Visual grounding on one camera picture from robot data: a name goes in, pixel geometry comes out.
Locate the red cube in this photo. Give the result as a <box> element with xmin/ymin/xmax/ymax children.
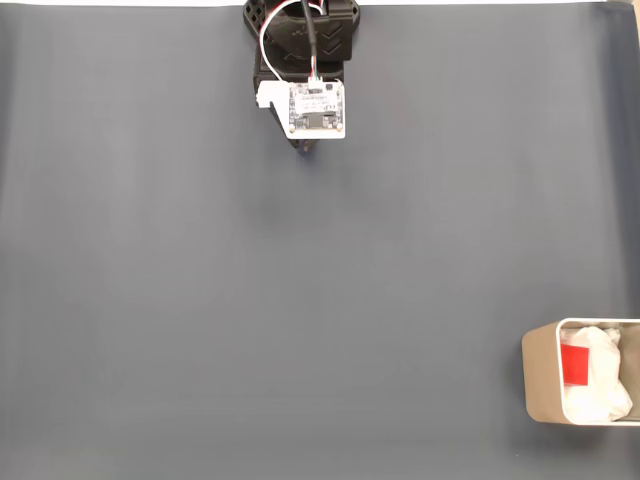
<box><xmin>559</xmin><ymin>343</ymin><xmax>591</xmax><ymax>387</ymax></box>

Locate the beige white box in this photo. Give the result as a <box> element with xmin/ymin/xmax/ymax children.
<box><xmin>520</xmin><ymin>316</ymin><xmax>640</xmax><ymax>426</ymax></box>

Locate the blue-grey table mat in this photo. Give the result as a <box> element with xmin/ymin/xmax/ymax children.
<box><xmin>0</xmin><ymin>3</ymin><xmax>640</xmax><ymax>480</ymax></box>

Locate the white crumpled tissue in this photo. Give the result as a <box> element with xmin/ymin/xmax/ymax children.
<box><xmin>559</xmin><ymin>325</ymin><xmax>634</xmax><ymax>422</ymax></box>

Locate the black camera cable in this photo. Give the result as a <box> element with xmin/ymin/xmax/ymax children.
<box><xmin>299</xmin><ymin>0</ymin><xmax>322</xmax><ymax>79</ymax></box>

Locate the white camera circuit board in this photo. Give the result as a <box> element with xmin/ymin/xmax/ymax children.
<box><xmin>256</xmin><ymin>79</ymin><xmax>347</xmax><ymax>140</ymax></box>

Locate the white red servo cable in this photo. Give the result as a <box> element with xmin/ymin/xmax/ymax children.
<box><xmin>257</xmin><ymin>0</ymin><xmax>302</xmax><ymax>85</ymax></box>

